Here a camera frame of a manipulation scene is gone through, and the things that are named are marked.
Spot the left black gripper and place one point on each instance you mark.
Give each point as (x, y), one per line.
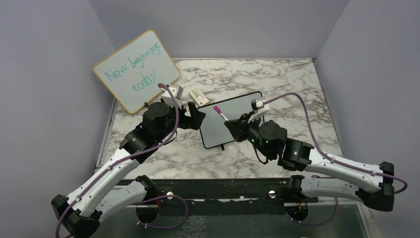
(193, 122)

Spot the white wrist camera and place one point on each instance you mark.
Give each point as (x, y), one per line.
(174, 90)
(259, 109)

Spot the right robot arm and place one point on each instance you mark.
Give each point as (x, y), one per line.
(367, 183)

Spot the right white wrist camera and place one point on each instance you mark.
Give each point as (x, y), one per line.
(259, 109)

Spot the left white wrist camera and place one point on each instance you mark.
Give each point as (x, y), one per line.
(174, 90)

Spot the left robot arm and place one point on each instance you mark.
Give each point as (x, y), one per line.
(82, 211)

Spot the small green white box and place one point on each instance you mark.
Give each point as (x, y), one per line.
(198, 97)

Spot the black metal base rail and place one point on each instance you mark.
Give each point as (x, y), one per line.
(218, 197)

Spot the magenta capped whiteboard marker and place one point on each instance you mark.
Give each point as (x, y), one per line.
(219, 111)

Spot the wood-framed whiteboard with writing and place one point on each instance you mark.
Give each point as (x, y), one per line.
(133, 72)

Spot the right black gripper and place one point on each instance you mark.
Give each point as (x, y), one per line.
(238, 127)

